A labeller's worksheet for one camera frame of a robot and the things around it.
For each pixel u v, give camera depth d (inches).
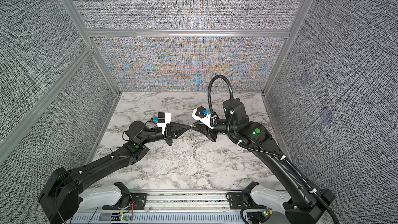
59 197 15.5
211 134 21.0
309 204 14.6
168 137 22.4
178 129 23.4
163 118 21.2
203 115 20.0
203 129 21.7
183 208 28.8
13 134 21.3
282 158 16.1
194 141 36.9
